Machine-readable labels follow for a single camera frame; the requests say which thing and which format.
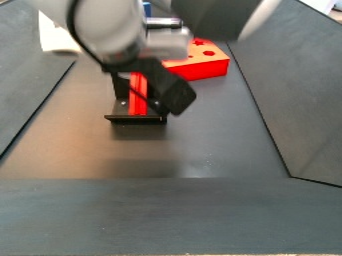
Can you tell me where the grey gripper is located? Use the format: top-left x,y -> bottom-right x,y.
133,17 -> 197,116

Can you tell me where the red star prism peg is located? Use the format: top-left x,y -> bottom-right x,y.
129,73 -> 148,116

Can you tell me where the black curved fixture stand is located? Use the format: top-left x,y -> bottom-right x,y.
105,72 -> 168,125

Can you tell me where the red shape sorter base block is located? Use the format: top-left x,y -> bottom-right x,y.
162,38 -> 230,81

